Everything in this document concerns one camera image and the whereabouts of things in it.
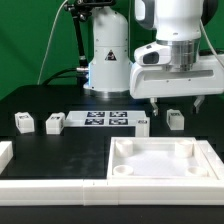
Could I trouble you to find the black camera stand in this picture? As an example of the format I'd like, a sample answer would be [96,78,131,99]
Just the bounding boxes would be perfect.
[64,0,116,86]

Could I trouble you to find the white U-shaped fence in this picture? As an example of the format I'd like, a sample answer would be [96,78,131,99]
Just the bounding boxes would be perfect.
[0,140,224,206]

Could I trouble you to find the white square tabletop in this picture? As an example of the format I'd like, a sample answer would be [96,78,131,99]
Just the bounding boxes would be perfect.
[107,137,218,180]

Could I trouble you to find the white marker base plate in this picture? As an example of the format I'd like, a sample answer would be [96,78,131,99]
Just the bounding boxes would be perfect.
[65,110,149,127]

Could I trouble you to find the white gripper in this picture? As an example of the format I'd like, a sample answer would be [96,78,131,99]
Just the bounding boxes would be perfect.
[130,56,224,116]

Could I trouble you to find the black cable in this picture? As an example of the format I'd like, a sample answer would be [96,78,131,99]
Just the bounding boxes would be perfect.
[42,68,88,86]

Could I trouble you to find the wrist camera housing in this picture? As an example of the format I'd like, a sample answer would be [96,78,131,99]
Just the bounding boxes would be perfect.
[134,42,171,66]

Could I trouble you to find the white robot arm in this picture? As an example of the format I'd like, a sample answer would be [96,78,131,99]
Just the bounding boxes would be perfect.
[84,0,224,108]

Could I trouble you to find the white cable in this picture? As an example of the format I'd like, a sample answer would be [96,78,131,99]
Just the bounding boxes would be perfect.
[37,0,69,86]

